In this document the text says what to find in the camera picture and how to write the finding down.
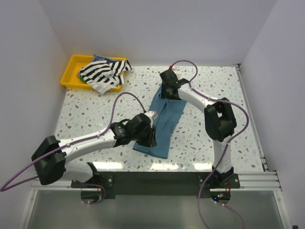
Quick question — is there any blue ribbed tank top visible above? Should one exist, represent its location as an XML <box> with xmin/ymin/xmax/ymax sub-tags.
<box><xmin>132</xmin><ymin>87</ymin><xmax>186</xmax><ymax>159</ymax></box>

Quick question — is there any black white striped tank top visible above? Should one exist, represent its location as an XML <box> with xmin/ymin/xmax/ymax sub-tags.
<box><xmin>79</xmin><ymin>60</ymin><xmax>132</xmax><ymax>94</ymax></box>

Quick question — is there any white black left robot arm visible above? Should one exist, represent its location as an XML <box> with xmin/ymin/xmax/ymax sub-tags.
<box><xmin>31</xmin><ymin>111</ymin><xmax>157</xmax><ymax>187</ymax></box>

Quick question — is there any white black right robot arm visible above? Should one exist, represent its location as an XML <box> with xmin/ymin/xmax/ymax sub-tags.
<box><xmin>160</xmin><ymin>69</ymin><xmax>237</xmax><ymax>187</ymax></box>

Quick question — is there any blue white striped tank top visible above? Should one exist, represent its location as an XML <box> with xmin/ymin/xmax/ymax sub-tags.
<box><xmin>91</xmin><ymin>54</ymin><xmax>120</xmax><ymax>63</ymax></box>

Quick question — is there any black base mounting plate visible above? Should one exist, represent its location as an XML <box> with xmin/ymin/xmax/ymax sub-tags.
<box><xmin>71</xmin><ymin>171</ymin><xmax>241</xmax><ymax>200</ymax></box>

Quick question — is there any yellow plastic tray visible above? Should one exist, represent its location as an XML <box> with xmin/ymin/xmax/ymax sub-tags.
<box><xmin>61</xmin><ymin>55</ymin><xmax>127</xmax><ymax>92</ymax></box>

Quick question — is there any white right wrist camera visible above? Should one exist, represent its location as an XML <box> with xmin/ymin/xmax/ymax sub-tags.
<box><xmin>169</xmin><ymin>65</ymin><xmax>181</xmax><ymax>80</ymax></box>

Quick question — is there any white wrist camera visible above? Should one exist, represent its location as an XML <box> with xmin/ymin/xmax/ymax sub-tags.
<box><xmin>169</xmin><ymin>65</ymin><xmax>181</xmax><ymax>80</ymax></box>
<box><xmin>145</xmin><ymin>111</ymin><xmax>158</xmax><ymax>122</ymax></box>

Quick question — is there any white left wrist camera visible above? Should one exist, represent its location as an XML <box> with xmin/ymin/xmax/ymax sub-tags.
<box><xmin>145</xmin><ymin>111</ymin><xmax>158</xmax><ymax>122</ymax></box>

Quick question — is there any aluminium frame rail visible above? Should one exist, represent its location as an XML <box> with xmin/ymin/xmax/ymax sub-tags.
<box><xmin>30</xmin><ymin>172</ymin><xmax>282</xmax><ymax>191</ymax></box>

